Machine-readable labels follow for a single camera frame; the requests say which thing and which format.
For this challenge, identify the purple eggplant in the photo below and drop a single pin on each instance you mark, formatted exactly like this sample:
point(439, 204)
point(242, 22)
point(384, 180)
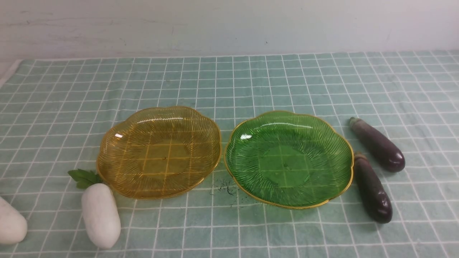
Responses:
point(384, 151)
point(375, 200)

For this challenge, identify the white radish with leaves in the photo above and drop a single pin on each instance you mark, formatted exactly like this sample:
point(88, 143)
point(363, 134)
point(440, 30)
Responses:
point(99, 209)

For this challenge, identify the green plastic plate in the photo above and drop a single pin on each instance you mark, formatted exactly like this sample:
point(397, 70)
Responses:
point(289, 160)

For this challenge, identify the amber plastic plate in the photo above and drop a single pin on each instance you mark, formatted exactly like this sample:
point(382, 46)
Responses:
point(159, 152)

